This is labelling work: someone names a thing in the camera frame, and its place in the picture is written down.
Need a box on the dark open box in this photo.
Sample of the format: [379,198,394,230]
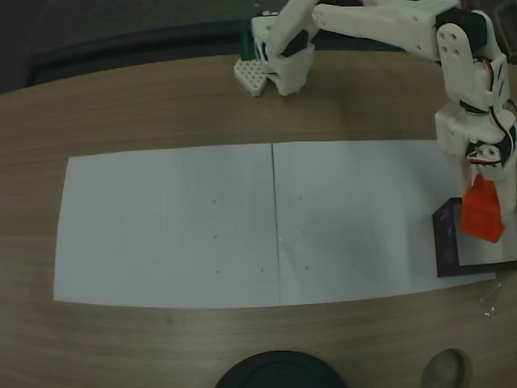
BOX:
[431,196,517,278]

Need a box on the white paper sheet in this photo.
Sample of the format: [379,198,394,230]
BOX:
[271,139,497,306]
[53,143,280,309]

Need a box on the green table clamp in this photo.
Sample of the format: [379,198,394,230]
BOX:
[241,19,260,62]

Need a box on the black round object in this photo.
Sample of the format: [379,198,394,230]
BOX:
[213,350,349,388]

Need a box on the gripper servo cable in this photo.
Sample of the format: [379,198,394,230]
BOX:
[470,56,517,167]

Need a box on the white perforated base plate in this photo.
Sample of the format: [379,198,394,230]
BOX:
[233,57,270,99]

